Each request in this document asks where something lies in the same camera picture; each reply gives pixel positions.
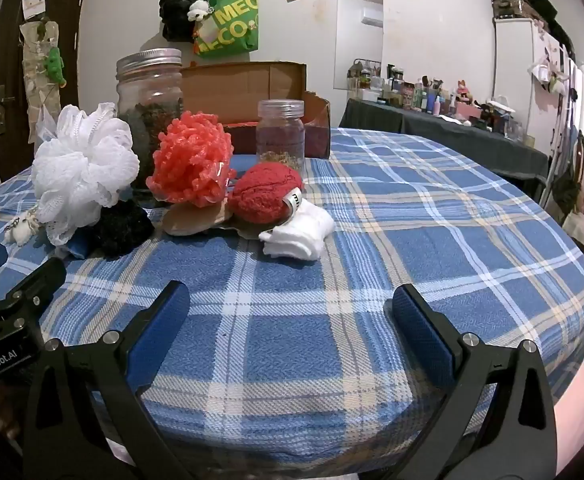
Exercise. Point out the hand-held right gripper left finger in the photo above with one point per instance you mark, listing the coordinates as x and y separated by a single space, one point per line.
157 330

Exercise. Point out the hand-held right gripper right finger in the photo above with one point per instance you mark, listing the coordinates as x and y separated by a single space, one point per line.
421 340

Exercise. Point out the blue packet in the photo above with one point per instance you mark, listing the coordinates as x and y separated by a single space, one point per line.
78 247

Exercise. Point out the beige oval sponge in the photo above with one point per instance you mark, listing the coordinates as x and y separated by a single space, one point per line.
192 222

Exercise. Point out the white mesh bath pouf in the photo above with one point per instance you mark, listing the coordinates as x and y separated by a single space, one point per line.
82 170

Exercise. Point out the white cotton roll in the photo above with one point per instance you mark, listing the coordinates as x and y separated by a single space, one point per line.
297 232

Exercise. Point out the red knitted rabbit sponge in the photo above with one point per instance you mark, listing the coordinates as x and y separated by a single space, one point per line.
262 195

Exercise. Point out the coral mesh bath pouf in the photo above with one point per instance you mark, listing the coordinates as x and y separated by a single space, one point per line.
192 155

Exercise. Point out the cardboard box red inside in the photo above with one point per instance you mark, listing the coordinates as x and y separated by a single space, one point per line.
252 90

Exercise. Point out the blue plaid blanket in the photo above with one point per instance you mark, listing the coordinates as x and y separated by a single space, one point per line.
371 240

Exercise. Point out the clear plastic bag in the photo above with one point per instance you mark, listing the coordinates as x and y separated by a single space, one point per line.
42 125

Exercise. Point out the beige hanging organizer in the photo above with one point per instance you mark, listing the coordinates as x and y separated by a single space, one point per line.
34 100

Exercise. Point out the dark brown door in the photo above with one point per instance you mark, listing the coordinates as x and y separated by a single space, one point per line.
7 60

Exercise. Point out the green plush toy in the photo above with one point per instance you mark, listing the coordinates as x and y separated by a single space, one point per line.
54 62

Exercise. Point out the large glass jar metal lid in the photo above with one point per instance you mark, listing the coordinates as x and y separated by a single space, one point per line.
149 95

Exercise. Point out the table with dark cloth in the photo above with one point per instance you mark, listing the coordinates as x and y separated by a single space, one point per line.
421 125

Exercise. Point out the small clear plastic jar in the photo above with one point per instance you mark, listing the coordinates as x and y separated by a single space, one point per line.
280 135

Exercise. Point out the white refrigerator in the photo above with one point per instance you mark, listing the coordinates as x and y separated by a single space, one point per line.
514 70

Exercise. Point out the black bag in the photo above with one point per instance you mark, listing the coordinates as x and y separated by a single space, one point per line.
177 15

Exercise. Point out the green tote bag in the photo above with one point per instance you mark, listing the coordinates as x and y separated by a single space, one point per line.
232 25

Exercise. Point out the dark suitcase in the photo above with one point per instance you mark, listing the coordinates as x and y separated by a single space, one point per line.
509 5

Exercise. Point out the wall mirror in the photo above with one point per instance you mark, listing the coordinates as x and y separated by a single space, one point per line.
356 50

